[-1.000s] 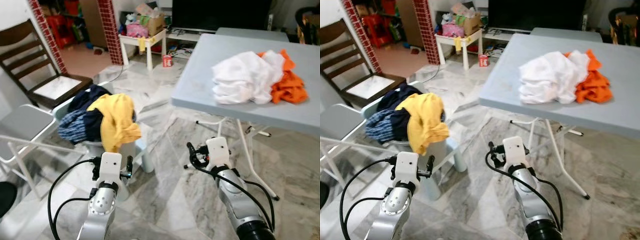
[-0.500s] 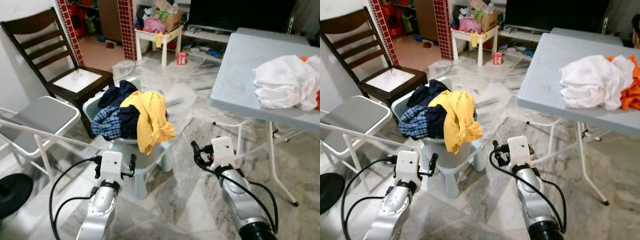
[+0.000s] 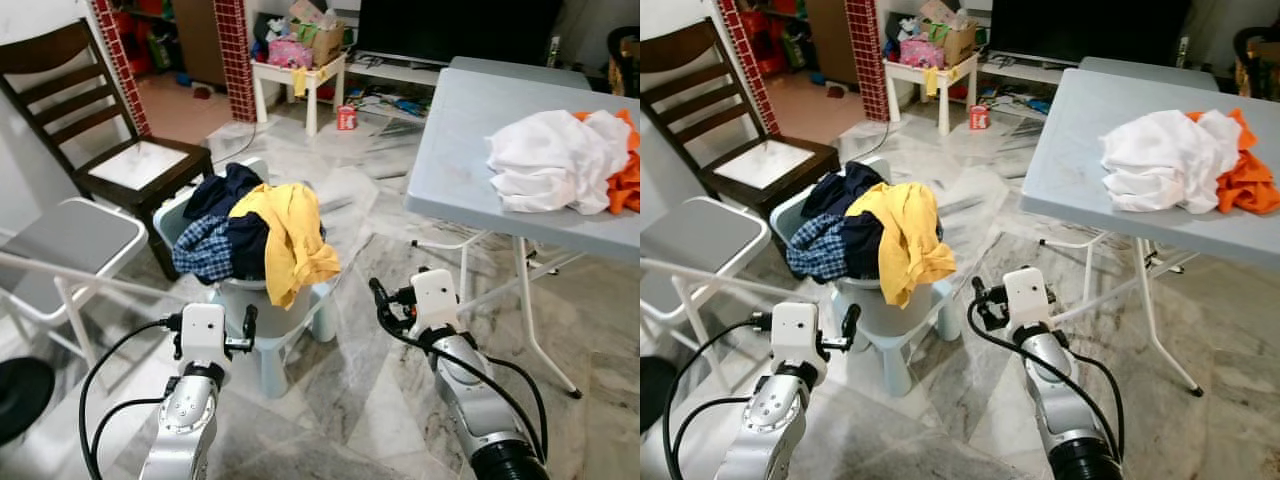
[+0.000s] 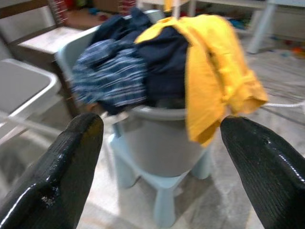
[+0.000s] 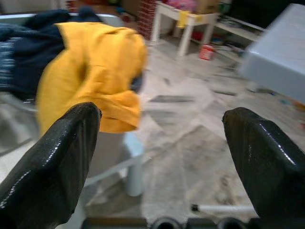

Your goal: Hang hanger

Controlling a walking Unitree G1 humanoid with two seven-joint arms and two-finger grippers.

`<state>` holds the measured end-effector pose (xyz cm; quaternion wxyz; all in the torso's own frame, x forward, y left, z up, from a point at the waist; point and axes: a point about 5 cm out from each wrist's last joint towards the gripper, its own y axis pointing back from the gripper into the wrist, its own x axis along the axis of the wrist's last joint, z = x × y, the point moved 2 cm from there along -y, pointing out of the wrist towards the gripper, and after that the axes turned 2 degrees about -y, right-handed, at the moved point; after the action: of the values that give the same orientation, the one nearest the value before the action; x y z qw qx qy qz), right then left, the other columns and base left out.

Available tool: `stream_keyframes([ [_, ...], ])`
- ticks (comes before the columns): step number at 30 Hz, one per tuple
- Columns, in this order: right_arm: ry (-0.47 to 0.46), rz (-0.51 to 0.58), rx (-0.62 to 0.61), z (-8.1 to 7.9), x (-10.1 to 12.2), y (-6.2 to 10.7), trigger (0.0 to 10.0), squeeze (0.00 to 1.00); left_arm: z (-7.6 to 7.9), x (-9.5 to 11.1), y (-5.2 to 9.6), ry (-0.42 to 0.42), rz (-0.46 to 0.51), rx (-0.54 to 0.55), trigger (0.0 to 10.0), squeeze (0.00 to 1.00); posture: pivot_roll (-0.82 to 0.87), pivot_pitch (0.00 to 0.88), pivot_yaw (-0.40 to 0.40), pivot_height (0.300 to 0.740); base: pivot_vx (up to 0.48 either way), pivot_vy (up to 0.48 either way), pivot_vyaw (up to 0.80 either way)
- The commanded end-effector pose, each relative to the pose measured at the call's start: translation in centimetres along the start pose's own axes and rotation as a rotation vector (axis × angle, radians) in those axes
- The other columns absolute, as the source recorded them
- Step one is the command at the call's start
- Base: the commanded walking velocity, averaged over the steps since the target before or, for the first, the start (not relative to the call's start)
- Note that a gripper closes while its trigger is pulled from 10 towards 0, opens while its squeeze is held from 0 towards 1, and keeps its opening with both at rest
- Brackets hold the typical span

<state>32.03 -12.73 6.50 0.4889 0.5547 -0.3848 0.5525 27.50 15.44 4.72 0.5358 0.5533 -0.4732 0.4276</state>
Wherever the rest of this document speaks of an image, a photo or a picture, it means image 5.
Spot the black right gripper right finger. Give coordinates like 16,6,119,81
222,107,305,219

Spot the small white table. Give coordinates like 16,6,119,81
151,1,220,57

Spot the yellow garment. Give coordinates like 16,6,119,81
37,21,148,134

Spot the pink bag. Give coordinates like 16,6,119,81
166,0,198,8

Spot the cardboard box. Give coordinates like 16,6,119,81
197,0,220,14

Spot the navy garment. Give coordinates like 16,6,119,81
0,7,101,95

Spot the small yellow cloth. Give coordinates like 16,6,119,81
177,10,189,28

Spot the black television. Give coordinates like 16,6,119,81
228,0,291,29

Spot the grey folding table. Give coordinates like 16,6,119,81
192,3,305,213

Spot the red carton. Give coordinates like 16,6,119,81
199,43,216,61

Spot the white television bench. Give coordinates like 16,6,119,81
214,20,265,48

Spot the pale blue plastic chair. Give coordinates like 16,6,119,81
0,13,146,198

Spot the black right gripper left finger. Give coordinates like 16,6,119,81
0,102,102,229

